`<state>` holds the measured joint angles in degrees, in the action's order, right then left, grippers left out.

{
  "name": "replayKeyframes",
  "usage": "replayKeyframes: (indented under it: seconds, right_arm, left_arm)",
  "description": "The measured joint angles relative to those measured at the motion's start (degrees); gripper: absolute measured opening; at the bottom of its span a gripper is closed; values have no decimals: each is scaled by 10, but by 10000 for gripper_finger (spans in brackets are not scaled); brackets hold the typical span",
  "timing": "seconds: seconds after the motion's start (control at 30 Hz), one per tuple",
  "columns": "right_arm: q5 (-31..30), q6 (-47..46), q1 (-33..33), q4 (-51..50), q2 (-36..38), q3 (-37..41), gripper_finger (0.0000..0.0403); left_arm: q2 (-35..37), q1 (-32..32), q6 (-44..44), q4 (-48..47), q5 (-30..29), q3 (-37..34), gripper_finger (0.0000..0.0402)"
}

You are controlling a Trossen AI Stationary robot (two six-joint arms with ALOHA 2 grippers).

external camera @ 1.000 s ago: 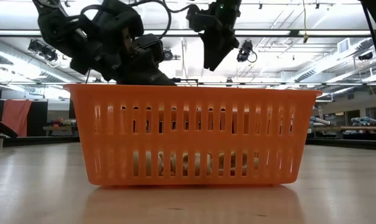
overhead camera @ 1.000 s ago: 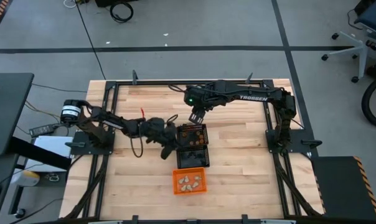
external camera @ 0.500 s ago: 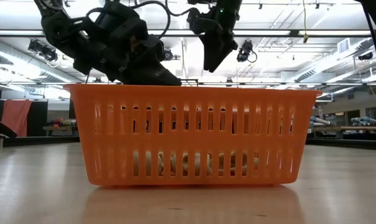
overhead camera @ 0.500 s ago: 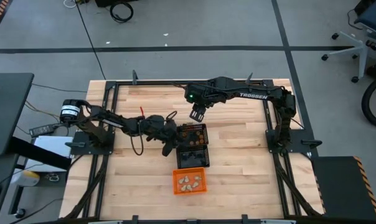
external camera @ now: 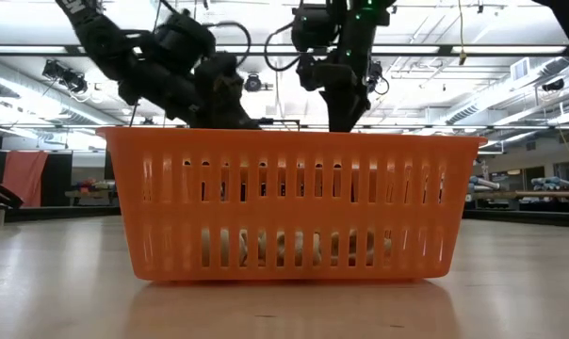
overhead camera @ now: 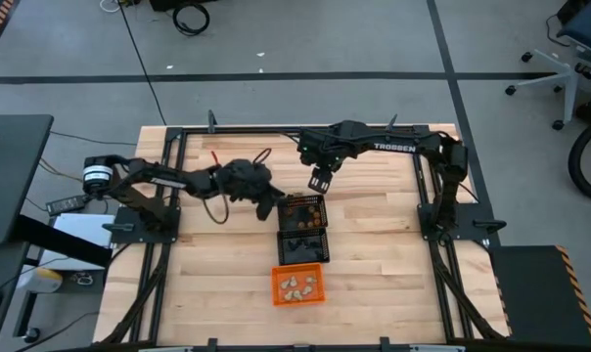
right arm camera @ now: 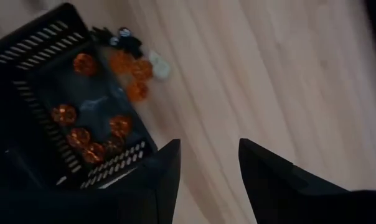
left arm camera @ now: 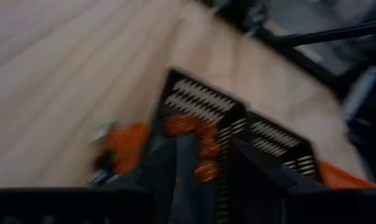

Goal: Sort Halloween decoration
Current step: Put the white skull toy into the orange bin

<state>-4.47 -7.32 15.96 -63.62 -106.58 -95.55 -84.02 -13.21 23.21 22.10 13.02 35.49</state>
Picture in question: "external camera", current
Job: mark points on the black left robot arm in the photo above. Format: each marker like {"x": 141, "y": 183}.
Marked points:
{"x": 96, "y": 42}

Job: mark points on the orange plastic basket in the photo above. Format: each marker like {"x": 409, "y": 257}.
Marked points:
{"x": 289, "y": 214}

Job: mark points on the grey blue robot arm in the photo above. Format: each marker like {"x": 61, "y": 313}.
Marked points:
{"x": 489, "y": 183}
{"x": 555, "y": 182}

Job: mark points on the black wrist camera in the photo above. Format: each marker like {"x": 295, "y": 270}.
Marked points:
{"x": 313, "y": 26}
{"x": 181, "y": 40}

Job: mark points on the red hanging cloth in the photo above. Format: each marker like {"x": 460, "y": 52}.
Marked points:
{"x": 25, "y": 176}

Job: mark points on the black ceiling device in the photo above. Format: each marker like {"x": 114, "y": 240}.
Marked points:
{"x": 554, "y": 85}

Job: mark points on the black partition panel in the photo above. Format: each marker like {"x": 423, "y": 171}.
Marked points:
{"x": 58, "y": 179}

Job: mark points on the low bench with items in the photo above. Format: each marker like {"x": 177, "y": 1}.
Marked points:
{"x": 91, "y": 188}

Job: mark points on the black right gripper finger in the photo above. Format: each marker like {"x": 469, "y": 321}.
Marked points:
{"x": 334, "y": 113}
{"x": 355, "y": 108}

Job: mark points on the black stage light cluster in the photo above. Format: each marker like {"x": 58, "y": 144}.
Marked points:
{"x": 70, "y": 80}

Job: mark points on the white ventilation duct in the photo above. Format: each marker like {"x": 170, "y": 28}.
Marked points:
{"x": 463, "y": 115}

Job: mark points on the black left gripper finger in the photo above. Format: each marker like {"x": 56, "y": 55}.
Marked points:
{"x": 247, "y": 120}
{"x": 218, "y": 80}

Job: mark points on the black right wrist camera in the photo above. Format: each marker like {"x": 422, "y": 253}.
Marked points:
{"x": 313, "y": 26}

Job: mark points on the black ceiling spotlight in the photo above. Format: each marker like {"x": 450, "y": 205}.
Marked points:
{"x": 253, "y": 83}
{"x": 378, "y": 77}

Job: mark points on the wooden workbench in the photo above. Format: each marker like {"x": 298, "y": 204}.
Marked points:
{"x": 539, "y": 194}

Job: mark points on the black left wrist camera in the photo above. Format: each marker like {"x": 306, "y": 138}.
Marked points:
{"x": 181, "y": 40}

